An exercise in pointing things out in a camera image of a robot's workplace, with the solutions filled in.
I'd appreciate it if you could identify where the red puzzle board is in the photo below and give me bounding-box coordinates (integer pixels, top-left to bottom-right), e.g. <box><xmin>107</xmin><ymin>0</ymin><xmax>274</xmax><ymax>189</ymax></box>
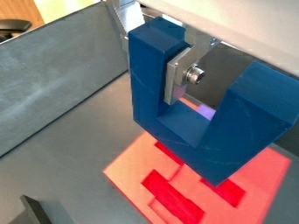
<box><xmin>104</xmin><ymin>133</ymin><xmax>291</xmax><ymax>224</ymax></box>

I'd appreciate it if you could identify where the purple U-shaped block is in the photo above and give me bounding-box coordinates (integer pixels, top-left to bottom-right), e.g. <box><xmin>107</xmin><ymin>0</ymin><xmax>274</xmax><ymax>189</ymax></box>
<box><xmin>196</xmin><ymin>104</ymin><xmax>216</xmax><ymax>120</ymax></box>

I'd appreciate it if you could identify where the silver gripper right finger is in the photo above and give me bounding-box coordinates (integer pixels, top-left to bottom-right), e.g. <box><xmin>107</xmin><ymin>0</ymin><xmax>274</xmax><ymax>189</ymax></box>
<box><xmin>163</xmin><ymin>27</ymin><xmax>220</xmax><ymax>105</ymax></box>

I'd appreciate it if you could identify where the black office chair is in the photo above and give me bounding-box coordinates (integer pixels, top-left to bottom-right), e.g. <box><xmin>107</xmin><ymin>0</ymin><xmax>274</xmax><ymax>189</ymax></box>
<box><xmin>0</xmin><ymin>19</ymin><xmax>32</xmax><ymax>43</ymax></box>

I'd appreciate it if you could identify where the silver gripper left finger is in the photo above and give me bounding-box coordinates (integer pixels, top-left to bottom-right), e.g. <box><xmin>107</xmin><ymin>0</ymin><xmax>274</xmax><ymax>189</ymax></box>
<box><xmin>105</xmin><ymin>0</ymin><xmax>146</xmax><ymax>68</ymax></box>

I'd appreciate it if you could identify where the blue U-shaped block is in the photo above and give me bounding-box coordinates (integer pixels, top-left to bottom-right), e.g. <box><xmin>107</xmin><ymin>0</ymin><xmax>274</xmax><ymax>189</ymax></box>
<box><xmin>128</xmin><ymin>17</ymin><xmax>299</xmax><ymax>186</ymax></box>

